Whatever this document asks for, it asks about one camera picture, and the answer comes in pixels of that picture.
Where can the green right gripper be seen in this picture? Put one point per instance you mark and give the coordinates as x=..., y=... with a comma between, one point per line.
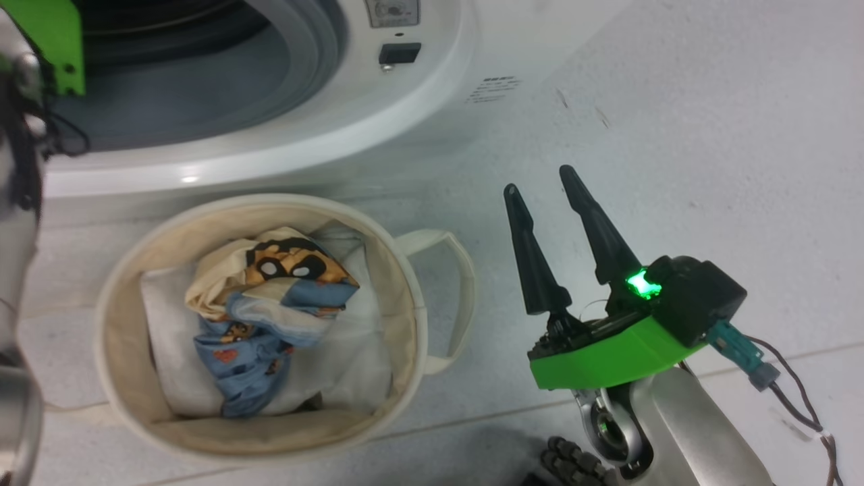
x=607, y=358

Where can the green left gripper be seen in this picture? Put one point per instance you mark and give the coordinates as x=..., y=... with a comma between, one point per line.
x=54, y=40

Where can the cream cartoon print garment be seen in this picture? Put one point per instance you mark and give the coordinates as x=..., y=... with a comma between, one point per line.
x=216, y=277

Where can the blue cartoon print garment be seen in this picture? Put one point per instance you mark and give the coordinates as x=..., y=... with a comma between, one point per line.
x=250, y=351

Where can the white washing machine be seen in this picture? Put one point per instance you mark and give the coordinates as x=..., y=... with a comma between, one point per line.
x=418, y=115

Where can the grey rubber door seal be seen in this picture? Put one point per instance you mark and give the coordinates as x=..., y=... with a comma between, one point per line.
x=317, y=61

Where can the cream fabric laundry basket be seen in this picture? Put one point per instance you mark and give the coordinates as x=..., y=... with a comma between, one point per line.
x=270, y=432

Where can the printed text label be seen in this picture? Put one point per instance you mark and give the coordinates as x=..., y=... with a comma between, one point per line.
x=493, y=89

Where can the grey warning sticker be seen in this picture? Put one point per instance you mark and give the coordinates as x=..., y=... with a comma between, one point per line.
x=391, y=12

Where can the white folded cloth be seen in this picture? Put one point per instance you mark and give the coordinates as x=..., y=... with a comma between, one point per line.
x=165, y=337

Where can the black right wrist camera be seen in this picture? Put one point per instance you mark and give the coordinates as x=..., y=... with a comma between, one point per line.
x=702, y=297

